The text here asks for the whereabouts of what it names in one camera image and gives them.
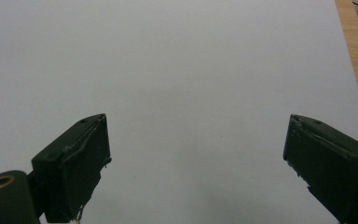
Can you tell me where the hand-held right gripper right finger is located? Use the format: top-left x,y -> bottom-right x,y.
282,114 -> 358,224

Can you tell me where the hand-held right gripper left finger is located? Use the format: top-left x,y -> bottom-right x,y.
27,113 -> 113,224

